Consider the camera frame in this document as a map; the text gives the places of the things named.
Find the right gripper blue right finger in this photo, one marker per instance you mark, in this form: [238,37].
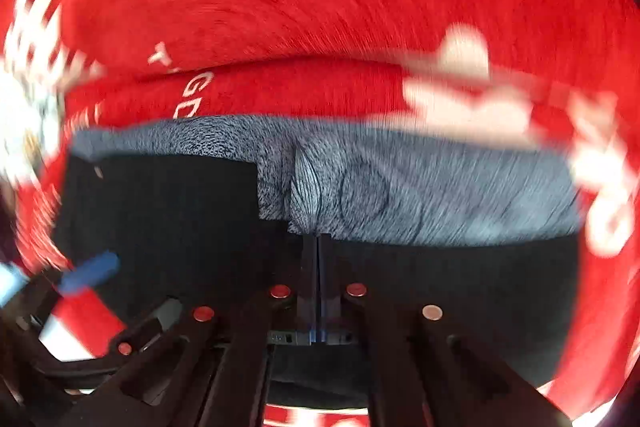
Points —
[330,293]

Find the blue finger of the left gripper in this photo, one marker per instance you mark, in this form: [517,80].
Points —
[89,273]
[12,279]

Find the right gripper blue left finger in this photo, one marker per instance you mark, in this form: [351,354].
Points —
[307,291]

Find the black pants with grey waistband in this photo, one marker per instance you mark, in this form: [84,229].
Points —
[207,204]

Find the white floral cloth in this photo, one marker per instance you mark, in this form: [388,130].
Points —
[31,127]

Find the red wedding bed quilt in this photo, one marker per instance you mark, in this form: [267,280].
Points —
[454,90]

